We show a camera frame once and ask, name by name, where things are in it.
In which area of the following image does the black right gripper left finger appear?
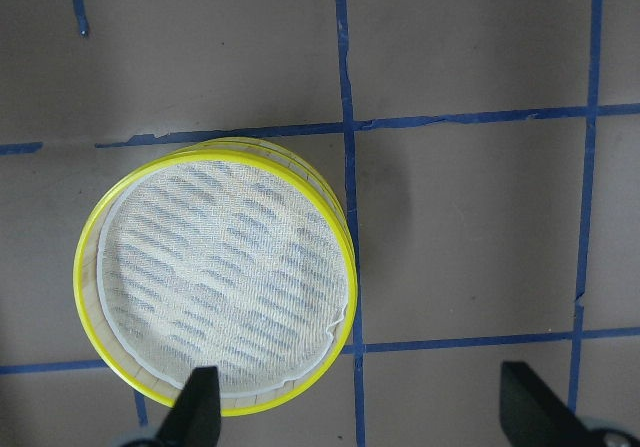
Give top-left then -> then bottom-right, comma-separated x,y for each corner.
157,366 -> 221,447

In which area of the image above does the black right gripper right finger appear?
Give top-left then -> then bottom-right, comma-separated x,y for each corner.
500,361 -> 639,447

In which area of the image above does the white mesh steamer cloth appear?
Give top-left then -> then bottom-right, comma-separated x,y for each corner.
97,161 -> 348,397

